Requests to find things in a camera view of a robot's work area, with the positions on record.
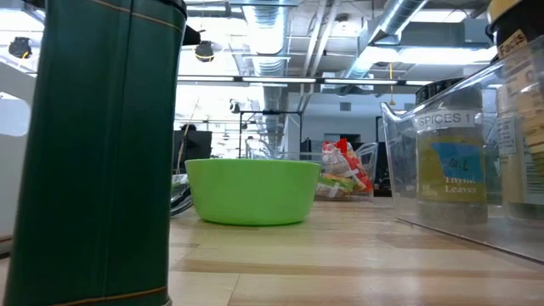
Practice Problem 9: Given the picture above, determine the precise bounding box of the pile of snack packets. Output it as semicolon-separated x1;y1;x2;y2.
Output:
320;136;375;192

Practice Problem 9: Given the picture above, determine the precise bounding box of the black lid spice jar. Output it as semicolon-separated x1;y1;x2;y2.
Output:
414;76;490;225

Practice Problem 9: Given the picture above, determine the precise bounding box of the yellow lid seasoning jar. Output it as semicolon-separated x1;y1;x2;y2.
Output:
485;0;544;171

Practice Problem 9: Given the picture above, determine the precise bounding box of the black ceiling dome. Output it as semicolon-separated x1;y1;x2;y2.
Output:
8;36;33;60
194;39;215;64

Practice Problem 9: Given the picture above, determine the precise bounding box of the ceiling light strip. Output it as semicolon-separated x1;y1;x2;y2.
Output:
176;75;434;88

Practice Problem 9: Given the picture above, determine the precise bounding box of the black computer monitor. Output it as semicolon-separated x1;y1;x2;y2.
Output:
172;129;213;175

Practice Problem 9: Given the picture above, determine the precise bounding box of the black metal rack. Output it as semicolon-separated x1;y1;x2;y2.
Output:
237;109;303;159

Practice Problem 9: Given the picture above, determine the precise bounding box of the dark green tin box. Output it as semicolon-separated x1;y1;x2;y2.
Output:
3;0;189;306

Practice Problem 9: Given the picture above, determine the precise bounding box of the dark metal spoon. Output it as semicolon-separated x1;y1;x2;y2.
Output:
169;173;195;218

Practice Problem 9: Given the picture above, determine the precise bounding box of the green plastic bowl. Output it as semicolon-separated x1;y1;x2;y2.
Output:
184;157;322;227

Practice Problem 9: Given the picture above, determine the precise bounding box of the white plastic bin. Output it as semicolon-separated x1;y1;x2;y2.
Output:
0;60;38;258

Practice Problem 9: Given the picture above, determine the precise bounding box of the long clear plastic bin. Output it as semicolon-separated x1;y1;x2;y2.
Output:
379;32;544;265

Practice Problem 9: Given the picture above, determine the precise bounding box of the yellow hanging cord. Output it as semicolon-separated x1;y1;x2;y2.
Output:
388;62;396;106

